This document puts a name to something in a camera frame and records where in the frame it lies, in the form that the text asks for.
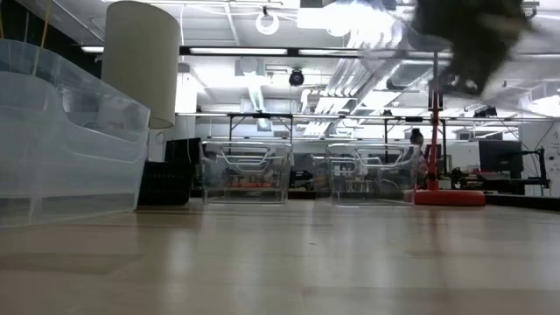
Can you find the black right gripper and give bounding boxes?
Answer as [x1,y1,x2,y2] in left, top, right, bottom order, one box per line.
[413,0,533,95]

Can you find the clear plastic bin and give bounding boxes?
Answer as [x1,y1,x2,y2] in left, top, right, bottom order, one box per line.
[325,142,422,207]
[199,140,293,206]
[345,0,456,60]

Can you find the frosted plastic bin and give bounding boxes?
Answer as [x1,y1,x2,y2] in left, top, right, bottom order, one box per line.
[0,72,151,228]
[0,38,151,145]

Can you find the person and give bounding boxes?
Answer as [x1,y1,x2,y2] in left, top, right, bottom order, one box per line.
[409,128,429,187]

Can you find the black computer monitor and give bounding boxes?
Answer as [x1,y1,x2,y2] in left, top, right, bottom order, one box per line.
[478,139,524,180]

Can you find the fluorescent ceiling light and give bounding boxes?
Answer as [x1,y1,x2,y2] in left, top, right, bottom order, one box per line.
[298,47,364,57]
[188,46,289,56]

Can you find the red desk lamp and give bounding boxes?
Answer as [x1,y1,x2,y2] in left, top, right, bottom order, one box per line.
[413,51,487,207]

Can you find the black panel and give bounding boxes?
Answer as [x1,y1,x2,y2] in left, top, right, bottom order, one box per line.
[164,137,202,164]

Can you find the white cylindrical shade lamp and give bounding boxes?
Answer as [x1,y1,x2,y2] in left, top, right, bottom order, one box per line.
[101,0,181,130]

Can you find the black aluminium table frame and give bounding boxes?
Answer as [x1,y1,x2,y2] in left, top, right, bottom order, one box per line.
[190,188,560,212]

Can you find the black ceiling camera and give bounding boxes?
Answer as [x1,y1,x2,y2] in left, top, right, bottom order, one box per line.
[288,67,306,88]

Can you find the white ring ceiling light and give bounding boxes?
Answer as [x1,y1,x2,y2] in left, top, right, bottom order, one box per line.
[255,5,281,37]

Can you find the black metal table frame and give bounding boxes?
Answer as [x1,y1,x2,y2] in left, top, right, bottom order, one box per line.
[227,112,294,144]

